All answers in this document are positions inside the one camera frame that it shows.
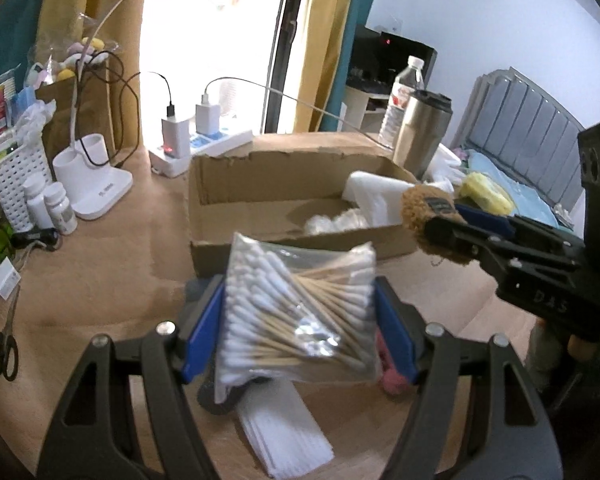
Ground brown plush pouch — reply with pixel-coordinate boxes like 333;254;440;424
400;184;473;266

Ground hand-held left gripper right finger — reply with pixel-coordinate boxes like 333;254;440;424
374;276;564;480

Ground steel tumbler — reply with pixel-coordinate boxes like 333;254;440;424
392;89;453;178

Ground crumpled white plastic bag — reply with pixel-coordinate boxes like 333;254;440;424
12;102;57;147

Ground long charger cable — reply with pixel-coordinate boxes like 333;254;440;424
201;77;397;150

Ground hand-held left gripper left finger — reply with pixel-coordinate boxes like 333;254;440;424
35;275;231;480

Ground person's right hand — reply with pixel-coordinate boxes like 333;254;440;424
566;332;597;361

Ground white desk lamp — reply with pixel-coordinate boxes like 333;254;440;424
52;0;203;221

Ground small white card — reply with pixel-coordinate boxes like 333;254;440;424
0;265;22;297

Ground cardboard box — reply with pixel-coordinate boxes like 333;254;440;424
187;146;426;278

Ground grey padded headboard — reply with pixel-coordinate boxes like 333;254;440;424
452;66;593;211

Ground black marker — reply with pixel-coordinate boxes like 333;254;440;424
10;227;61;252

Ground clear water bottle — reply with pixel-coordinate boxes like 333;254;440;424
379;56;426;148

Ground yellow curtain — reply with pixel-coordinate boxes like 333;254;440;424
37;0;146;161
292;0;366;133

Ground white charger with black plug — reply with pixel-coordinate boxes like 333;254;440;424
161;117;195;158

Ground black cable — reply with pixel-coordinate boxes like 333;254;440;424
75;52;177;168

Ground white power strip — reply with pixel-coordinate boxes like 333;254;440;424
149;129;253;178

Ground bag of cotton swabs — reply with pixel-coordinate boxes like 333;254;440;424
214;232;383;406

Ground black door frame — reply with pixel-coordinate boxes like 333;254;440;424
262;0;313;136

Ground white pill bottle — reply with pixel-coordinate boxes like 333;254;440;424
44;182;78;236
22;175;52;231

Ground bag of cotton balls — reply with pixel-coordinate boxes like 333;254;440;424
304;208;368;235

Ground pastel plush toys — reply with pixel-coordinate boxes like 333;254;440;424
25;35;108;86

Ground black scissors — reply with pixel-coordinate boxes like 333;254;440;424
0;285;23;381

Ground blue printed blanket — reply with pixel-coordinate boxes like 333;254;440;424
462;150;576;228

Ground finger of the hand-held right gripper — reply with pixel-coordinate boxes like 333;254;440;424
452;201;581;250
421;215;581;272

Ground pink plush toy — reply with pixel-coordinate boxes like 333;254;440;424
375;330;411;396

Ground blue face mask pack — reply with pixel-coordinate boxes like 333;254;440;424
9;85;37;126

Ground white plastic basket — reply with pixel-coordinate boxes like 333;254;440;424
0;137;53;231

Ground brown paper bag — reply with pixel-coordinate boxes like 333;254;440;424
35;52;126;161

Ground white computer desk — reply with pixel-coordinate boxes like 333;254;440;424
342;84;396;133

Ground white tissue pack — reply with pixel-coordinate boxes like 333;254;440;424
341;170;416;228

